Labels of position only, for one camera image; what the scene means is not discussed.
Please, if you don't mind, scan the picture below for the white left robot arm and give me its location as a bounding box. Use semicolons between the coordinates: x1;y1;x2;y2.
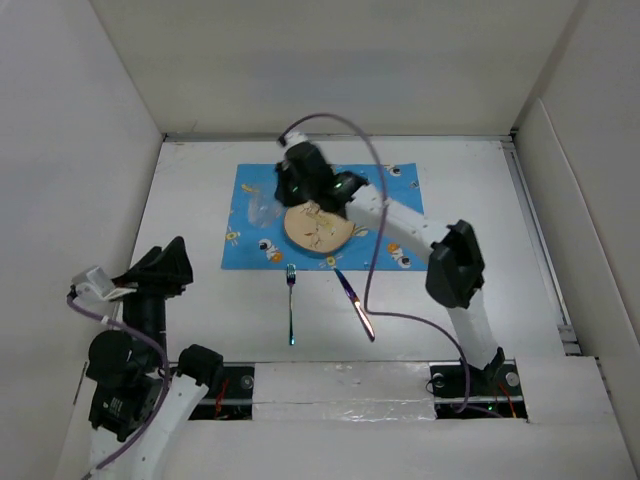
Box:
71;236;224;479

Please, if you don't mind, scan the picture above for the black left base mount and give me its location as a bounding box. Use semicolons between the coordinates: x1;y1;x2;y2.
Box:
189;363;255;421

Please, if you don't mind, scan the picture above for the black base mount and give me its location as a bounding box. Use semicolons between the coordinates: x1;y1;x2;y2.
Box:
425;360;528;420
189;363;255;421

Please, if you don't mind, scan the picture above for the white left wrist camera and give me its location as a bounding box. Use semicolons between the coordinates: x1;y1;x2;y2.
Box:
72;266;130;303

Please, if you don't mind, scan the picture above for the blue space-print placemat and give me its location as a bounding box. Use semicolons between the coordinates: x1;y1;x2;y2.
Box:
221;163;426;271

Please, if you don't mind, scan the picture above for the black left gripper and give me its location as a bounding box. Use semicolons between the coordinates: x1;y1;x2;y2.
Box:
107;234;192;363

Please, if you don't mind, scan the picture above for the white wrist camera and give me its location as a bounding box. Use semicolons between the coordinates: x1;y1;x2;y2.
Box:
277;130;309;149
72;266;130;303

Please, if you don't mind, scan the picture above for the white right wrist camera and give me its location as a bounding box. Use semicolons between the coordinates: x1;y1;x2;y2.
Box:
277;130;309;149

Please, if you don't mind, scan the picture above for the beige round plate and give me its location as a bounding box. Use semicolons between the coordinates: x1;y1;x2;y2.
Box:
283;201;355;254

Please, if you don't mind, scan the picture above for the iridescent fork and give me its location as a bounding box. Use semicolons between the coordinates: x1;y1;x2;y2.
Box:
286;263;296;346

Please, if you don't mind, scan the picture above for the iridescent knife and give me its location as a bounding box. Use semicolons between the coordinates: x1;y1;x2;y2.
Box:
334;268;376;342

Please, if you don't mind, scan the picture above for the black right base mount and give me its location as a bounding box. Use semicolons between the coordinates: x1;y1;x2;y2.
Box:
425;360;528;420

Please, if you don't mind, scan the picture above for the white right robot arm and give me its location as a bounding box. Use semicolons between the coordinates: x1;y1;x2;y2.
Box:
275;136;504;394

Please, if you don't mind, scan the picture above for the clear drinking glass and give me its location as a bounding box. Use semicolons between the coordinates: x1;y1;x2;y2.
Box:
247;190;284;228

